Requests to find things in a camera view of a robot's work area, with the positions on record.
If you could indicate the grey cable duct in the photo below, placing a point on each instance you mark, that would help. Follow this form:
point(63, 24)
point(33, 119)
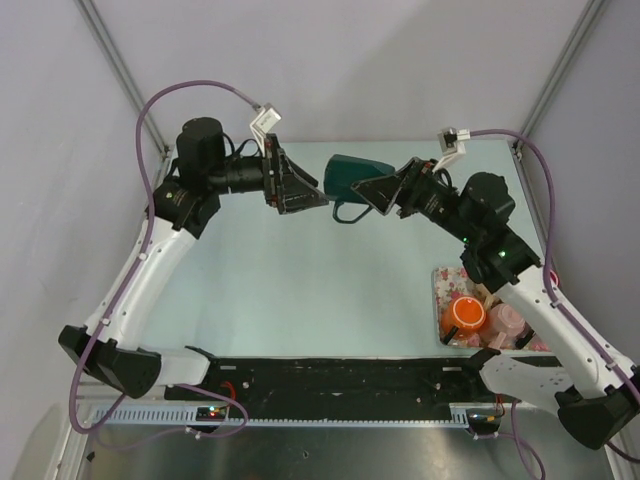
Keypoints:
point(196, 415)

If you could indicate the dark green mug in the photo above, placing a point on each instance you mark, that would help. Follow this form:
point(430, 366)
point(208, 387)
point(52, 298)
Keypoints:
point(341, 173)

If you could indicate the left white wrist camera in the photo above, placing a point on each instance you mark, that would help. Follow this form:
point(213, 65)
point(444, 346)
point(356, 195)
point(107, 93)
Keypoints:
point(267, 117)

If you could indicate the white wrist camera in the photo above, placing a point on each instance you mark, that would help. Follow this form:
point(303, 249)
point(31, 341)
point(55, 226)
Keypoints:
point(267, 117)
point(452, 144)

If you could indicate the aluminium frame post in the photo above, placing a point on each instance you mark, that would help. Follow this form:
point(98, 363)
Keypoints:
point(115, 60)
point(582, 30)

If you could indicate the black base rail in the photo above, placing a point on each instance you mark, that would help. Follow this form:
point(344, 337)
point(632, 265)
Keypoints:
point(348, 389)

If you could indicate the cream mug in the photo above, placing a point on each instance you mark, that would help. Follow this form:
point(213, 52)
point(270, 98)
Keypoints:
point(489, 301)

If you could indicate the red round object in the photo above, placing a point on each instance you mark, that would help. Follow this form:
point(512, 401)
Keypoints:
point(554, 278)

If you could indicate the right aluminium frame post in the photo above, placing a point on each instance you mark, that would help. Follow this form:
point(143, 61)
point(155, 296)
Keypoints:
point(582, 30)

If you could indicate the pink mug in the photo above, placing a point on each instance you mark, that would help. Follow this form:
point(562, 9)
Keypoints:
point(502, 326)

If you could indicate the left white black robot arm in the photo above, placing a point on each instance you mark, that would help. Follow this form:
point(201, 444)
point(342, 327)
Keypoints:
point(108, 347)

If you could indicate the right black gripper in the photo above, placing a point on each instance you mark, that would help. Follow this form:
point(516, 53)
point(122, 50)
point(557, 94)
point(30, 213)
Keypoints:
point(383, 192)

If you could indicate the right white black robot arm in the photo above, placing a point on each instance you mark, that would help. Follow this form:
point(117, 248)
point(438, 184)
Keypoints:
point(595, 390)

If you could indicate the orange mug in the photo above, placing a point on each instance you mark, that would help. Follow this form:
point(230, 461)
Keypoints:
point(463, 317)

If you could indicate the left aluminium frame post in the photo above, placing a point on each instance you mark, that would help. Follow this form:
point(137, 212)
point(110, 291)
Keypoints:
point(115, 60)

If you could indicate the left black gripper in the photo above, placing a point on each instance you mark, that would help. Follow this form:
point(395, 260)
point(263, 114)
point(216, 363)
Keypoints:
point(286, 203)

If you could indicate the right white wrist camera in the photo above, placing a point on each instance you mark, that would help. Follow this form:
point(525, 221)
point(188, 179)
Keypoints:
point(452, 144)

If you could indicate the floral tray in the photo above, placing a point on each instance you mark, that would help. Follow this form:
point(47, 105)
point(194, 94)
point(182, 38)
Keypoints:
point(452, 282)

